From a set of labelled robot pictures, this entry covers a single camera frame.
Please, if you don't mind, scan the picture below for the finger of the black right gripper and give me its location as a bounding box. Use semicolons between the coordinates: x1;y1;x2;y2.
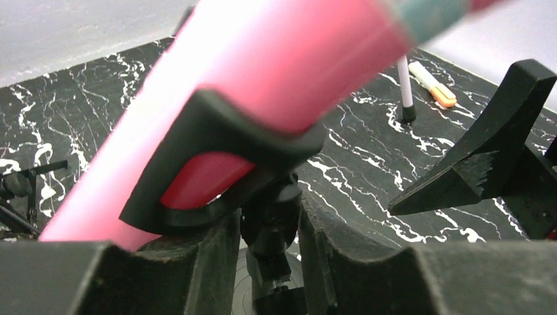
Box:
388;59;556;215

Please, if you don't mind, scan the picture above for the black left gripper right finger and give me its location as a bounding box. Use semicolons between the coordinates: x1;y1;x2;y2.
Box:
299;197;556;314

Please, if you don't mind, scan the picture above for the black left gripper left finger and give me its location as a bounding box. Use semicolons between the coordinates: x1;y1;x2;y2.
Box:
1;213;239;314

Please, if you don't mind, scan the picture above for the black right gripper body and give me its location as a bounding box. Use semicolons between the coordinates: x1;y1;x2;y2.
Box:
502;140;556;240

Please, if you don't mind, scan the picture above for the black round-base mic stand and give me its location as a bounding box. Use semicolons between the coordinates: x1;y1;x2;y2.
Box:
120;89;325;314

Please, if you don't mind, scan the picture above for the pink microphone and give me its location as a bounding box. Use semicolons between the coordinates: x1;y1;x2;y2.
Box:
39;1;492;251

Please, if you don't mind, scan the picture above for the black tripod microphone stand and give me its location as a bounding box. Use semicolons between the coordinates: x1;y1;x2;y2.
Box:
1;160;68;240

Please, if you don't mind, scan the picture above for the orange grey marker pen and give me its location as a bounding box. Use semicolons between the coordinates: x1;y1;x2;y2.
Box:
408;61;457;108

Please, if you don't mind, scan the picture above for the lilac music stand tripod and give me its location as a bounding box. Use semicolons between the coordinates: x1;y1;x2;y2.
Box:
397;55;416;123

